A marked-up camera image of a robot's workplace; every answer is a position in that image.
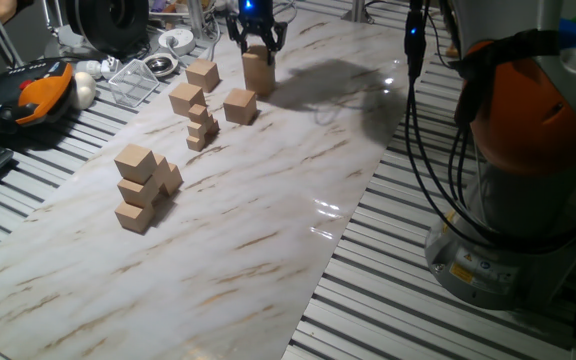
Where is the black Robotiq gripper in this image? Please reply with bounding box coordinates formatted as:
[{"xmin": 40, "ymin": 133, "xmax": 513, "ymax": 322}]
[{"xmin": 226, "ymin": 0, "xmax": 289, "ymax": 66}]

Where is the large wooden cube block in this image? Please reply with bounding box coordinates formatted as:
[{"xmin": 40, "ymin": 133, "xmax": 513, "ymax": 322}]
[
  {"xmin": 241, "ymin": 44, "xmax": 275, "ymax": 77},
  {"xmin": 222, "ymin": 88, "xmax": 258, "ymax": 126},
  {"xmin": 244, "ymin": 69, "xmax": 277, "ymax": 98},
  {"xmin": 168, "ymin": 82, "xmax": 207, "ymax": 118},
  {"xmin": 185, "ymin": 58, "xmax": 221, "ymax": 94}
]

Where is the bare person hand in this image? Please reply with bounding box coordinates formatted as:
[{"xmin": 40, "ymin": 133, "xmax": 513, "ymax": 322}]
[{"xmin": 0, "ymin": 0, "xmax": 19, "ymax": 24}]

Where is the round white power socket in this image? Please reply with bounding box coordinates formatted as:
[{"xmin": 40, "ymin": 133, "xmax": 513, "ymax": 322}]
[{"xmin": 157, "ymin": 28, "xmax": 197, "ymax": 57}]

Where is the metal bowl with white rim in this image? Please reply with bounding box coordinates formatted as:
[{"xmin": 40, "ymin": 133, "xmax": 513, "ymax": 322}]
[{"xmin": 142, "ymin": 52, "xmax": 180, "ymax": 79}]

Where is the clear gridded plastic box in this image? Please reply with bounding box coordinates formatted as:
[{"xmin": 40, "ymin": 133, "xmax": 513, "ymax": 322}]
[{"xmin": 107, "ymin": 58, "xmax": 161, "ymax": 109}]

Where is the black filament spool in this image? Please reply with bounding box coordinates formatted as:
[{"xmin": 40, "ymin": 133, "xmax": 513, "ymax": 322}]
[{"xmin": 64, "ymin": 0, "xmax": 150, "ymax": 59}]

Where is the medium wooden cube block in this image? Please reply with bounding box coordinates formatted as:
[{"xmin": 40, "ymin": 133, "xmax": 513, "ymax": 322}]
[
  {"xmin": 117, "ymin": 175, "xmax": 161, "ymax": 209},
  {"xmin": 113, "ymin": 143, "xmax": 158, "ymax": 185},
  {"xmin": 152, "ymin": 153, "xmax": 173, "ymax": 187},
  {"xmin": 114, "ymin": 199, "xmax": 156, "ymax": 235},
  {"xmin": 160, "ymin": 162, "xmax": 185, "ymax": 197}
]

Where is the white power adapter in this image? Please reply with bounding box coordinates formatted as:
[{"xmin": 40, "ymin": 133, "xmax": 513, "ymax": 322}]
[{"xmin": 75, "ymin": 55, "xmax": 122, "ymax": 81}]

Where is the white egg shaped object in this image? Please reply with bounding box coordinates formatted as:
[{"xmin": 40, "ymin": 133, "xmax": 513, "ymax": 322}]
[{"xmin": 71, "ymin": 71, "xmax": 98, "ymax": 111}]

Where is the thin metal stand leg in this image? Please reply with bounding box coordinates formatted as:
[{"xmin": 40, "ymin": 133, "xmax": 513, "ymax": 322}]
[{"xmin": 40, "ymin": 0, "xmax": 65, "ymax": 32}]

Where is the marble pattern table mat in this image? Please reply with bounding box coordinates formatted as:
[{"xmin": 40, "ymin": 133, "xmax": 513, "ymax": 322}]
[{"xmin": 0, "ymin": 8, "xmax": 432, "ymax": 360}]

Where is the black orange teach pendant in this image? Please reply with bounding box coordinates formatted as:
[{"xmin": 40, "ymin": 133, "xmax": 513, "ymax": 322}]
[{"xmin": 0, "ymin": 58, "xmax": 75, "ymax": 136}]

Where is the aluminium frame post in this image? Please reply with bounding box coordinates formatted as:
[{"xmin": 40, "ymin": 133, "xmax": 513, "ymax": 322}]
[
  {"xmin": 186, "ymin": 0, "xmax": 207, "ymax": 39},
  {"xmin": 341, "ymin": 0, "xmax": 375, "ymax": 25}
]

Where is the black cable with blue light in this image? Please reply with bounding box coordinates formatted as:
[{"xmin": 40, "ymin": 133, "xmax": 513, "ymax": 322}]
[{"xmin": 401, "ymin": 0, "xmax": 576, "ymax": 251}]

